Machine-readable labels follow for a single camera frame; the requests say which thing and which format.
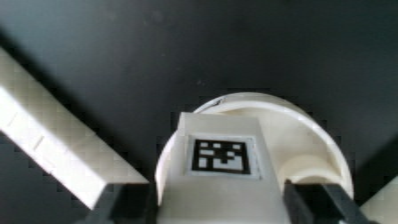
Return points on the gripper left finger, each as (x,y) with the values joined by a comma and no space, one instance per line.
(126,205)

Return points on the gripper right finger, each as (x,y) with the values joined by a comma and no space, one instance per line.
(320,205)

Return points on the white stool leg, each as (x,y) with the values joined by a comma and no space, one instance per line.
(215,176)

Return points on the white round stool seat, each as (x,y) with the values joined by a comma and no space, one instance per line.
(304,152)

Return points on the white right fence bar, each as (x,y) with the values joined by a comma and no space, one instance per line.
(380,206)

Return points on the white fence bar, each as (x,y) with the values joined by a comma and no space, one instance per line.
(380,206)
(55,138)

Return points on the white front fence bar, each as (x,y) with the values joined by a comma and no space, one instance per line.
(55,138)

